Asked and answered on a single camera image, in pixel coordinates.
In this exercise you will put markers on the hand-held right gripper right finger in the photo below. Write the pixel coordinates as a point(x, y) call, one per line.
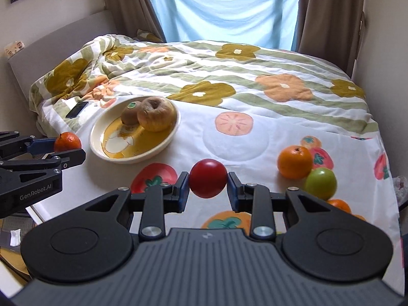
point(232, 193)

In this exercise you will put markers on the clear plastic bag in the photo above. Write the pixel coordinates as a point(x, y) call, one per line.
point(400, 188)

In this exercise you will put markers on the wrinkled brown apple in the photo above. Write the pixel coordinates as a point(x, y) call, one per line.
point(157, 114)

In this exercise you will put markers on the dark smartphone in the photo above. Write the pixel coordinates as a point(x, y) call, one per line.
point(77, 110)

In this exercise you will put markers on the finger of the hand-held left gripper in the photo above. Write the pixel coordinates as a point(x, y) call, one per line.
point(71, 157)
point(40, 145)

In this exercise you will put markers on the white paper piece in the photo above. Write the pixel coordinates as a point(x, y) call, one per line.
point(15, 237)

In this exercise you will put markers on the grey bed headboard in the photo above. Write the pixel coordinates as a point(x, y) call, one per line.
point(47, 47)

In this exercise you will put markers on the brown kiwi with green sticker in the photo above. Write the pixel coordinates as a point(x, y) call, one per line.
point(129, 114)

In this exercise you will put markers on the green apple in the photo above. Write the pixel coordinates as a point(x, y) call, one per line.
point(321, 183)

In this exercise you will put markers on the light blue sheer curtain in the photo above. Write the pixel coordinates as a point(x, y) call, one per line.
point(223, 9)

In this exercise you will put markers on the white and yellow plate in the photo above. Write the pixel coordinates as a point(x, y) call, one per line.
point(140, 148)

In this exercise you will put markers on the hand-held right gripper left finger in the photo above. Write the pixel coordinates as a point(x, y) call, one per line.
point(183, 193)

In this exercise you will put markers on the fruit print bed sheet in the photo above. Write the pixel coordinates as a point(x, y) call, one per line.
point(248, 146)

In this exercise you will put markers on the small orange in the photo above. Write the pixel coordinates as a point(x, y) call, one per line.
point(339, 204)

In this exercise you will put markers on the yellow patterned pillow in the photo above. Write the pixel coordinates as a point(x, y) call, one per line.
point(148, 35)

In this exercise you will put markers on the floral striped blanket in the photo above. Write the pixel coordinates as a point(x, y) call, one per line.
point(242, 70)

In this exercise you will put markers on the small bumpy tangerine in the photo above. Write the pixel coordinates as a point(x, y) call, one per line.
point(67, 142)

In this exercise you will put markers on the large smooth orange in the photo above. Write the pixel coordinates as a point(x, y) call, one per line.
point(295, 162)

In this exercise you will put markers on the red tomato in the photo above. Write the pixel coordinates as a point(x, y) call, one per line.
point(207, 178)

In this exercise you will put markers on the brown wooden furniture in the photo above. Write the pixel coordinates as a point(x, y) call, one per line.
point(11, 261)

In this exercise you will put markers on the brown curtain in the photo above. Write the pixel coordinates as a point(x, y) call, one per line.
point(127, 3)
point(331, 16)

